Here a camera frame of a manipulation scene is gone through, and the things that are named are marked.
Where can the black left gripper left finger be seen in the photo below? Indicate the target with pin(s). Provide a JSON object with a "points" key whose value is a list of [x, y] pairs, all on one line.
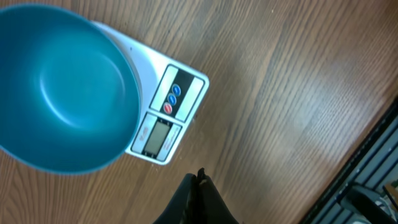
{"points": [[173, 212]]}

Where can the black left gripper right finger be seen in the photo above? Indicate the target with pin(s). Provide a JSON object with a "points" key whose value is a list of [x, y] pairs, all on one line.
{"points": [[211, 207]]}

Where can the white digital kitchen scale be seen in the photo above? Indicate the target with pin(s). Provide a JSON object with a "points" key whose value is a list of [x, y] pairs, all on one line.
{"points": [[171, 93]]}

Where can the teal blue bowl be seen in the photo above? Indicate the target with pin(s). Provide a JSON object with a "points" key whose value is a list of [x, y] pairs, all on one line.
{"points": [[70, 99]]}

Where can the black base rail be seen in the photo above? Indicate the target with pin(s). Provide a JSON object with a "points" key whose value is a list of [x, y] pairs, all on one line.
{"points": [[365, 189]]}

